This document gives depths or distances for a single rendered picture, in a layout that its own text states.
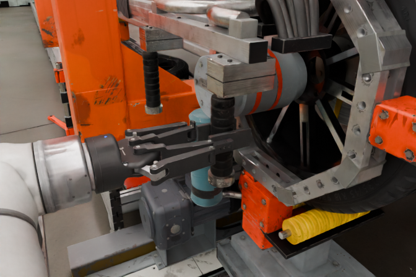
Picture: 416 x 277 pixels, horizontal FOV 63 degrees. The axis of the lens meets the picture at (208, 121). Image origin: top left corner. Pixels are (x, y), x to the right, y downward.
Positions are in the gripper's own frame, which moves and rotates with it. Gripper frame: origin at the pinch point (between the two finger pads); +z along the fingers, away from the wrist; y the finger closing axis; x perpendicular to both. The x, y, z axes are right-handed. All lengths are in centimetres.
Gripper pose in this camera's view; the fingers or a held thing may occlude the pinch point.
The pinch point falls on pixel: (223, 135)
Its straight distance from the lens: 52.8
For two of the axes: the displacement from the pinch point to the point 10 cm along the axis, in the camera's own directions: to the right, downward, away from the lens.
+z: 8.9, -1.8, 4.2
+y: 4.6, 3.6, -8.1
